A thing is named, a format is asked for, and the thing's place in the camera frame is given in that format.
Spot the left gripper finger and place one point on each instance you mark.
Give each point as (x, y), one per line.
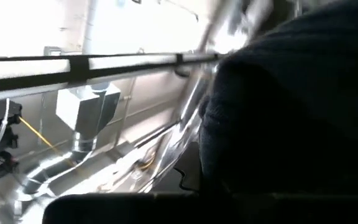
(193, 168)

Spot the silver air duct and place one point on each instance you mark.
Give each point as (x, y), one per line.
(85, 109)

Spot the dark blue clothing pile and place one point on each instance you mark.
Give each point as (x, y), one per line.
(291, 109)

